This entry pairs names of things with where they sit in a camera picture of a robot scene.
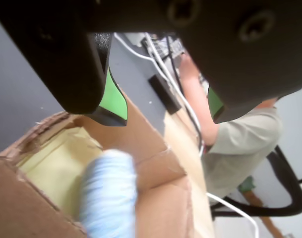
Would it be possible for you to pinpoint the black flat rectangular block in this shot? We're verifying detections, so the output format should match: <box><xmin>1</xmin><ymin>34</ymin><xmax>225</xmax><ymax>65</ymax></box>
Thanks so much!
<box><xmin>148</xmin><ymin>74</ymin><xmax>182</xmax><ymax>115</ymax></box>

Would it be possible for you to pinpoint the brown cardboard box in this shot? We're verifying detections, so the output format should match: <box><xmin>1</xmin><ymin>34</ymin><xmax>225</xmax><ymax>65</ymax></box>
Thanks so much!
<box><xmin>0</xmin><ymin>90</ymin><xmax>195</xmax><ymax>238</ymax></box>

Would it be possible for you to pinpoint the thin white cable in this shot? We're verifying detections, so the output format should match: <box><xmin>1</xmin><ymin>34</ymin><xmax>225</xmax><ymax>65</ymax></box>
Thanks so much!
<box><xmin>143</xmin><ymin>33</ymin><xmax>186</xmax><ymax>98</ymax></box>

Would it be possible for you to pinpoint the grey device with wires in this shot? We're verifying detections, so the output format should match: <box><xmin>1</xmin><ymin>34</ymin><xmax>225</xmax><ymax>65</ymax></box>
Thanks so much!
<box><xmin>125</xmin><ymin>32</ymin><xmax>186</xmax><ymax>60</ymax></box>

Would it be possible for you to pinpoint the thin black cable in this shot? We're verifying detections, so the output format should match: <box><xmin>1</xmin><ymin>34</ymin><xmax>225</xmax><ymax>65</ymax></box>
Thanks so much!
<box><xmin>165</xmin><ymin>36</ymin><xmax>184</xmax><ymax>93</ymax></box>

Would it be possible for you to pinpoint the light blue yarn-wrapped block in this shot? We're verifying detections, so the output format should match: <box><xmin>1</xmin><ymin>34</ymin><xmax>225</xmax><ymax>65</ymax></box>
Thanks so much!
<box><xmin>78</xmin><ymin>148</ymin><xmax>138</xmax><ymax>238</ymax></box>

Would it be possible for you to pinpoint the person's bare leg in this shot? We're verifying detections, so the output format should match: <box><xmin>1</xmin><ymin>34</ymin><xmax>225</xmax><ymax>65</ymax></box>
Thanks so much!
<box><xmin>242</xmin><ymin>190</ymin><xmax>285</xmax><ymax>238</ymax></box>

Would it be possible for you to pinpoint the person's bare hand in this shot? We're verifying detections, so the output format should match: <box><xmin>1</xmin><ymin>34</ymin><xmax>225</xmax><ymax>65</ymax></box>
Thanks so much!
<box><xmin>179</xmin><ymin>53</ymin><xmax>200</xmax><ymax>78</ymax></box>

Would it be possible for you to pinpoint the beige shirt torso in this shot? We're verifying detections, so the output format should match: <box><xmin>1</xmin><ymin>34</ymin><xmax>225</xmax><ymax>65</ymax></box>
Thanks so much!
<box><xmin>204</xmin><ymin>98</ymin><xmax>284</xmax><ymax>199</ymax></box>

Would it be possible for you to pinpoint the yellow paper sheet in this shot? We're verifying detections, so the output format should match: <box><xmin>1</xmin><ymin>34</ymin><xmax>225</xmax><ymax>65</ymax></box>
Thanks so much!
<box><xmin>16</xmin><ymin>126</ymin><xmax>105</xmax><ymax>224</ymax></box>

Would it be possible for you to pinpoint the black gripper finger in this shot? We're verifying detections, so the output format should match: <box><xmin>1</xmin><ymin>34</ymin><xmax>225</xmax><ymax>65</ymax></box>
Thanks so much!
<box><xmin>165</xmin><ymin>0</ymin><xmax>302</xmax><ymax>124</ymax></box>
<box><xmin>0</xmin><ymin>0</ymin><xmax>129</xmax><ymax>128</ymax></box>

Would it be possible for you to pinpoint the person's bare forearm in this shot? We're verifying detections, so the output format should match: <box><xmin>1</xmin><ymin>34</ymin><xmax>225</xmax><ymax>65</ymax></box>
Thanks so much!
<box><xmin>182</xmin><ymin>71</ymin><xmax>221</xmax><ymax>147</ymax></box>

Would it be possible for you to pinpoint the black office chair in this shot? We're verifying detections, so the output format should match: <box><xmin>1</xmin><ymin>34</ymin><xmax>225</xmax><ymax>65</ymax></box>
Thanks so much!
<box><xmin>209</xmin><ymin>145</ymin><xmax>302</xmax><ymax>219</ymax></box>

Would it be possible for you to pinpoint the long white cable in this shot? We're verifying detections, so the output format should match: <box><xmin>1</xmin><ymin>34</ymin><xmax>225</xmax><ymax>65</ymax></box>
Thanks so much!
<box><xmin>113</xmin><ymin>32</ymin><xmax>260</xmax><ymax>238</ymax></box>

